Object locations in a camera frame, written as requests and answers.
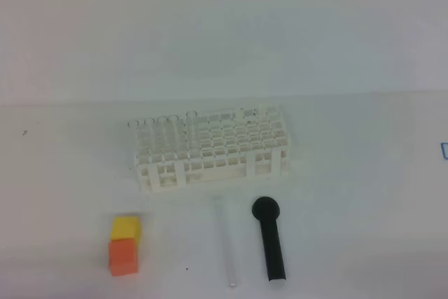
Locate clear glass test tube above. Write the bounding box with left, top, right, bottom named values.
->
left=213, top=195, right=238, bottom=288

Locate white plastic test tube rack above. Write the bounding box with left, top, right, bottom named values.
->
left=134, top=105, right=291, bottom=192

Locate clear tube in rack far-left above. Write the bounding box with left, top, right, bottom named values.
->
left=127, top=119, right=140, bottom=160

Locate black round-headed scoop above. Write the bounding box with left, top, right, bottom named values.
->
left=251, top=196, right=286, bottom=281

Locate yellow foam cube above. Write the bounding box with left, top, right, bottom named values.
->
left=110, top=216, right=141, bottom=245

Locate orange foam cube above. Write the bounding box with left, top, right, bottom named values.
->
left=108, top=238, right=139, bottom=277

